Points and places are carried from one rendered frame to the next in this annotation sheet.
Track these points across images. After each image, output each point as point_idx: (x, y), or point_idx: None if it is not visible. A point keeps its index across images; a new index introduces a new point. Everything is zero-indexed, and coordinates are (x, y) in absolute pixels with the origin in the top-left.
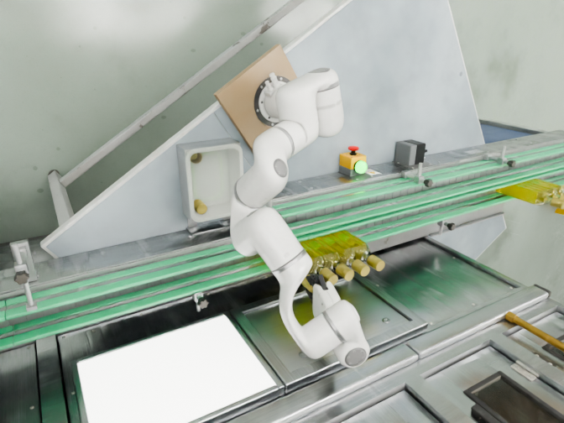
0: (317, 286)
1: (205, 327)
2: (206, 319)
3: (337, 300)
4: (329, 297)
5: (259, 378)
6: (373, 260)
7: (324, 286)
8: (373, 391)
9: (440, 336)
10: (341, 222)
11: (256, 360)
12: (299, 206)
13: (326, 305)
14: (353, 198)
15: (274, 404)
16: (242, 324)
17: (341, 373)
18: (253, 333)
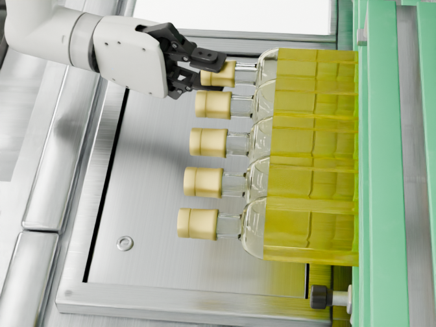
0: (156, 22)
1: (312, 2)
2: (331, 8)
3: (102, 29)
4: (116, 21)
5: (156, 16)
6: (198, 209)
7: (147, 30)
8: (36, 133)
9: (15, 294)
10: (361, 201)
11: (191, 26)
12: (409, 60)
13: (107, 15)
14: (373, 198)
15: (107, 14)
16: (281, 43)
17: (85, 103)
18: (248, 46)
